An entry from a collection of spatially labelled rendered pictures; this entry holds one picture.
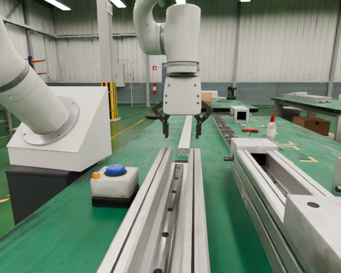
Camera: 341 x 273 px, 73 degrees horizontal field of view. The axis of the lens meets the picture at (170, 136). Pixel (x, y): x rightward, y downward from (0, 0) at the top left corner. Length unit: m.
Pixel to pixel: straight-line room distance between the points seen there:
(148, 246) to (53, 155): 0.50
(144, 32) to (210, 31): 11.21
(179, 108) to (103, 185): 0.27
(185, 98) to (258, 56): 11.30
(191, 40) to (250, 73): 11.14
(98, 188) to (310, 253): 0.37
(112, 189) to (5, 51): 0.40
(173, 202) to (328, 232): 0.22
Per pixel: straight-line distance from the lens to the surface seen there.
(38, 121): 0.74
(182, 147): 0.80
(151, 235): 0.33
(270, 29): 12.11
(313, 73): 12.52
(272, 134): 1.12
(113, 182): 0.47
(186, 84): 0.59
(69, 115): 0.78
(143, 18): 0.57
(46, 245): 0.43
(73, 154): 0.70
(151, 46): 0.61
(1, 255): 0.45
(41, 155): 0.78
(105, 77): 6.94
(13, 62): 0.66
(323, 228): 0.24
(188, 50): 0.59
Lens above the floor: 1.02
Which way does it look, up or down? 13 degrees down
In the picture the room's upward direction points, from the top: straight up
